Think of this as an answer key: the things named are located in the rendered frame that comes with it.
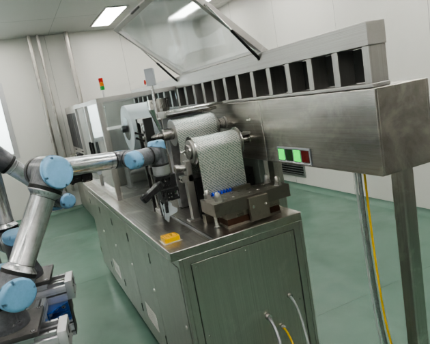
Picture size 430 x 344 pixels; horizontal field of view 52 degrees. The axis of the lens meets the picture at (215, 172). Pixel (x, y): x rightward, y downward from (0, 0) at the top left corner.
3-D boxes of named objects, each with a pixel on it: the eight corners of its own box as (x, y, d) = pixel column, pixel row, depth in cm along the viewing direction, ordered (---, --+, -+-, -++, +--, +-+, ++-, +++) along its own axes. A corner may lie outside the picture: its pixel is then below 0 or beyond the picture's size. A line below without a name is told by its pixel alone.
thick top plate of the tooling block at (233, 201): (202, 211, 210) (199, 199, 209) (272, 191, 225) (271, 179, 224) (216, 218, 195) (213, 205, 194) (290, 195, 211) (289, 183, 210)
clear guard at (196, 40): (118, 30, 281) (118, 29, 281) (181, 74, 301) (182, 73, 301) (172, -19, 186) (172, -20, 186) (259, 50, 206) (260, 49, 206)
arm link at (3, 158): (-7, 136, 191) (82, 195, 219) (-14, 137, 200) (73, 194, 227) (-23, 158, 187) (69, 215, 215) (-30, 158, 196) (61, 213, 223)
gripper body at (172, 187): (181, 199, 194) (175, 173, 192) (162, 204, 191) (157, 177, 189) (175, 196, 201) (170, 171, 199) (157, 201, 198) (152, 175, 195)
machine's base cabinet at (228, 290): (105, 271, 426) (85, 185, 411) (168, 251, 451) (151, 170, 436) (211, 439, 198) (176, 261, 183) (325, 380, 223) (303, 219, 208)
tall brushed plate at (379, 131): (139, 143, 428) (132, 113, 423) (166, 138, 439) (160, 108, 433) (379, 178, 148) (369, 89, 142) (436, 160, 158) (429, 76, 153)
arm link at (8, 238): (12, 265, 197) (4, 236, 194) (3, 259, 207) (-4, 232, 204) (39, 255, 204) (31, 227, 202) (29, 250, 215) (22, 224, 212)
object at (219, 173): (205, 197, 214) (198, 160, 211) (246, 185, 223) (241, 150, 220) (205, 197, 214) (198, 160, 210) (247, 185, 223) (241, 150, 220)
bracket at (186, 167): (185, 221, 224) (175, 162, 219) (197, 218, 227) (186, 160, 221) (189, 223, 220) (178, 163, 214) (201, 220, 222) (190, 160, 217)
